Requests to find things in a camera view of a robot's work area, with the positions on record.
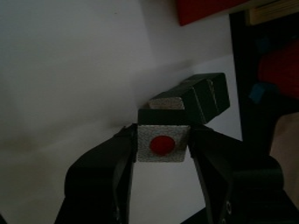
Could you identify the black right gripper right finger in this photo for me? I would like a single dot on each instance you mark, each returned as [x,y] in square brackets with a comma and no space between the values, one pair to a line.
[234,172]

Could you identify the light wooden strip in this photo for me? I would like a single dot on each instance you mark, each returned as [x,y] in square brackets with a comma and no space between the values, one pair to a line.
[273,11]

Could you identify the blue tape piece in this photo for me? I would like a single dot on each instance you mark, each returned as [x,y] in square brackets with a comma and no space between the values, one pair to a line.
[258,92]

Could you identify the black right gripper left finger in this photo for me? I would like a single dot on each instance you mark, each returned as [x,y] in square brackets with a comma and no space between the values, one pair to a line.
[98,178]

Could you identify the toy sushi roll red centre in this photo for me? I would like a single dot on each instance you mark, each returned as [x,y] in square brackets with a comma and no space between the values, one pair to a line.
[183,116]

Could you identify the black frame post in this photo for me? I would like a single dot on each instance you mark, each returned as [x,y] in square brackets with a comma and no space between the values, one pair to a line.
[249,87]

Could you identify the red rounded object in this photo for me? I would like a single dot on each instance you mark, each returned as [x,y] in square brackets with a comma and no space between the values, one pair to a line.
[281,68]

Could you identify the red cutting board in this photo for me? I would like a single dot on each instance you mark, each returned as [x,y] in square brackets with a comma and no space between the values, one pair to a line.
[202,8]

